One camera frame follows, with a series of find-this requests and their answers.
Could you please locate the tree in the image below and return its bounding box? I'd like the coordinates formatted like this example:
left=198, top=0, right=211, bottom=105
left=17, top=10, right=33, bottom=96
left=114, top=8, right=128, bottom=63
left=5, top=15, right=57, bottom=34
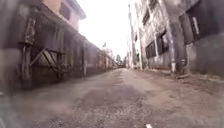
left=114, top=54, right=124, bottom=66

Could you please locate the pale building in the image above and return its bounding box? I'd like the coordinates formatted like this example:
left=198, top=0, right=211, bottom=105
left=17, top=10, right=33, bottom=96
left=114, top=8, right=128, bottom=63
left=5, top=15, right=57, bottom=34
left=101, top=42, right=116, bottom=63

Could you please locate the pole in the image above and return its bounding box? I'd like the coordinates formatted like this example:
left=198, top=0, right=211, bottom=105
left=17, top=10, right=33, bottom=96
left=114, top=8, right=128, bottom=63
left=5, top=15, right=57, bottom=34
left=127, top=3, right=135, bottom=70

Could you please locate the grey rough paved road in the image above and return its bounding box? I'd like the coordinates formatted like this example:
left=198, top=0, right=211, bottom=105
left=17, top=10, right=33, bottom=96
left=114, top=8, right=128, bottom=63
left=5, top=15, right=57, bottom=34
left=0, top=67, right=224, bottom=128

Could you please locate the grey stained building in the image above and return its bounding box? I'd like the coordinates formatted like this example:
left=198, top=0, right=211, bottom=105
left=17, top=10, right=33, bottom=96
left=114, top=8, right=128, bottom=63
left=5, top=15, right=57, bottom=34
left=133, top=0, right=224, bottom=80

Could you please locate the pink building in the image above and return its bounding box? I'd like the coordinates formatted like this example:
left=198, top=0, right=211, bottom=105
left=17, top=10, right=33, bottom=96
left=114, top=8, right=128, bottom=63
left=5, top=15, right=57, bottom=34
left=41, top=0, right=88, bottom=33

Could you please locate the dirt strip beside building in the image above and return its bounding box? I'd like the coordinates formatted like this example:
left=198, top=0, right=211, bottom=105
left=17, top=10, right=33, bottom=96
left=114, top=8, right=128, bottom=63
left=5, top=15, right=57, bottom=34
left=141, top=68, right=224, bottom=98

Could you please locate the long dark stained wall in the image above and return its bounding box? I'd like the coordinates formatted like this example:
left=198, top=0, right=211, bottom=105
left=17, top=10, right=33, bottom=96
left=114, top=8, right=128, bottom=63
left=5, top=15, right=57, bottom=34
left=0, top=0, right=118, bottom=93

